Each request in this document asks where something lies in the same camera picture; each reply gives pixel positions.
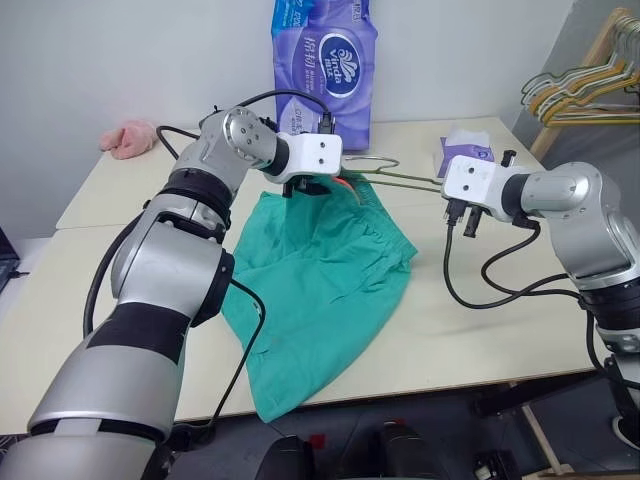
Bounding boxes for grey-green hanger on rack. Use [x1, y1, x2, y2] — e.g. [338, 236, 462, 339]
[519, 63, 640, 109]

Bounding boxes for light wooden hanger rack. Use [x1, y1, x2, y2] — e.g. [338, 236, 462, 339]
[528, 6, 640, 162]

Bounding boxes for light wooden floor bar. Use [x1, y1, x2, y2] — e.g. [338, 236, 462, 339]
[519, 403, 566, 475]

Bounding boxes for dark laptop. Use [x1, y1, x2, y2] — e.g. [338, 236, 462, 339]
[0, 225, 22, 294]

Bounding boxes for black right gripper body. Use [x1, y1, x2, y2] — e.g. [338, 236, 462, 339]
[460, 204, 483, 239]

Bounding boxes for green shorts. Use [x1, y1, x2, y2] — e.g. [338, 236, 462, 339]
[219, 172, 421, 425]

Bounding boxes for dark rounded shape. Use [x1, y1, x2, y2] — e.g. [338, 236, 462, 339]
[258, 435, 322, 480]
[376, 421, 437, 480]

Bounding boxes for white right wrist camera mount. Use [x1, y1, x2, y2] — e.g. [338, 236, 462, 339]
[441, 154, 507, 222]

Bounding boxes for purple tissue box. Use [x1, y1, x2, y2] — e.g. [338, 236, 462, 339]
[435, 126, 497, 181]

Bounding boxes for grey wire hanger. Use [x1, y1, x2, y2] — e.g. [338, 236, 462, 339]
[343, 154, 447, 195]

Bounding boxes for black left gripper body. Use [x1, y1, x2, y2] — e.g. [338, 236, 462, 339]
[280, 173, 334, 200]

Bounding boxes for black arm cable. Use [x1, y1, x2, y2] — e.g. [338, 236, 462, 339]
[442, 198, 587, 310]
[83, 88, 336, 427]

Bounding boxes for yellow hanger on rack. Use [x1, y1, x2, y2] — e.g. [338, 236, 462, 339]
[528, 58, 640, 127]

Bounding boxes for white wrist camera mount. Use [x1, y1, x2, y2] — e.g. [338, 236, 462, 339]
[261, 131, 345, 188]
[441, 154, 507, 222]

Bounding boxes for pink plush toy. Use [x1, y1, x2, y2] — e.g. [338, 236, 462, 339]
[99, 118, 158, 162]

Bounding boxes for purple toilet paper pack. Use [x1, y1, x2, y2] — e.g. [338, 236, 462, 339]
[270, 0, 379, 154]

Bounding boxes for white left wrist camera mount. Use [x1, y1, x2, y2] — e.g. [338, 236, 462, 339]
[261, 131, 345, 188]

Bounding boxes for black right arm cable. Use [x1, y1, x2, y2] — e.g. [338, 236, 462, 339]
[442, 198, 587, 310]

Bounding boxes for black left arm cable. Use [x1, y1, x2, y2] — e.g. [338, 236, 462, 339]
[83, 88, 336, 427]

